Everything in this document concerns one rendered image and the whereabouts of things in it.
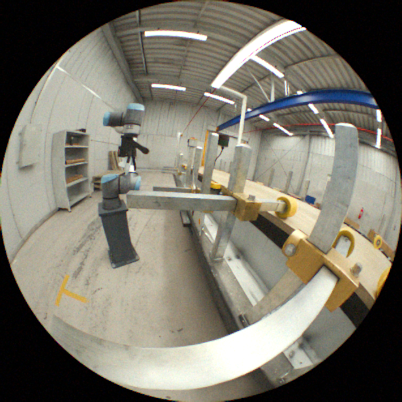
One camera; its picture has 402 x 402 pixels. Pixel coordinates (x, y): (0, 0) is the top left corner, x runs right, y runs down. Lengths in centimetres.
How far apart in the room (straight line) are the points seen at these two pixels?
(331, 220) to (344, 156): 8
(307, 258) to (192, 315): 98
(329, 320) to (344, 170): 44
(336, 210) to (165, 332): 106
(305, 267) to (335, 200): 9
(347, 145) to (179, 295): 119
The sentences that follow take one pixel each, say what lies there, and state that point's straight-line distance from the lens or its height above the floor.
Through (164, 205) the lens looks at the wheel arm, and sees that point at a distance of 24.
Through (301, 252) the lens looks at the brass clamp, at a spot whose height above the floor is 95.
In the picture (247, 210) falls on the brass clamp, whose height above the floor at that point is 95.
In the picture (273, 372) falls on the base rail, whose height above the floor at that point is 70.
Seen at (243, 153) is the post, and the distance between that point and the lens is 32.
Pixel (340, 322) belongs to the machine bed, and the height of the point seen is 77.
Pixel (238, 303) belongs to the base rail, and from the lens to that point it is 39.
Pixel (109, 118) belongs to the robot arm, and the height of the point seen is 124.
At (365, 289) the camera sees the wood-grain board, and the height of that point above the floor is 90.
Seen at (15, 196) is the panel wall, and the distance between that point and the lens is 259.
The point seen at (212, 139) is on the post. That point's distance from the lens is 55.
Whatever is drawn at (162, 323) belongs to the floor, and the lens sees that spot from 106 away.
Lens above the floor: 104
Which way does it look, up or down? 19 degrees down
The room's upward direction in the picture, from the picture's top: 9 degrees clockwise
